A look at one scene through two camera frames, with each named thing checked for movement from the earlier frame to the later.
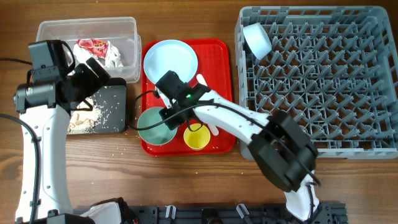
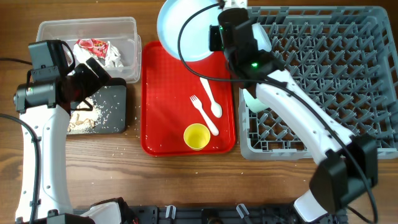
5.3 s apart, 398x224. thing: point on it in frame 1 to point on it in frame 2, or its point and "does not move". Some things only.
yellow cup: [196, 137] does not move
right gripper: [171, 122] to [213, 39]
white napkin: [112, 58] does not move
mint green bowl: [158, 135] to [254, 104]
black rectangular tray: [105, 112] does not move
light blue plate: [166, 55] to [195, 37]
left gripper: [93, 83] does not move
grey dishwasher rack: [334, 68] does not move
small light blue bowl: [257, 39] does not move
